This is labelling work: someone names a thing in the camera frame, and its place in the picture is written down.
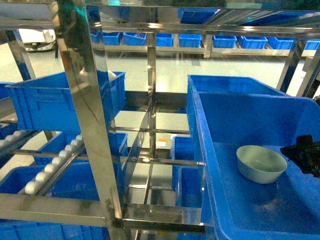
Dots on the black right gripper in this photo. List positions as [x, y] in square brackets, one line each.
[305, 154]

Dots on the light green bowl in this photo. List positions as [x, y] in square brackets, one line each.
[260, 164]

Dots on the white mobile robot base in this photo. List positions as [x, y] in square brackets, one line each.
[38, 40]

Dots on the blue crate left shelf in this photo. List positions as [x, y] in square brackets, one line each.
[45, 103]

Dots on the large blue bin front right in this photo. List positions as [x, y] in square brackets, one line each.
[235, 208]

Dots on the blue bin behind front bin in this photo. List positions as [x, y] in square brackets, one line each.
[222, 84]

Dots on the blue bin lower left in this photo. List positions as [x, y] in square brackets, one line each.
[76, 183]

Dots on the white roller track left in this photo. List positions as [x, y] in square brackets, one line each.
[45, 179]

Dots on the blue crate bottom left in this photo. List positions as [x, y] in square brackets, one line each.
[31, 230]

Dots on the stainless steel vertical post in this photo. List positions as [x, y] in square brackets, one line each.
[85, 65]

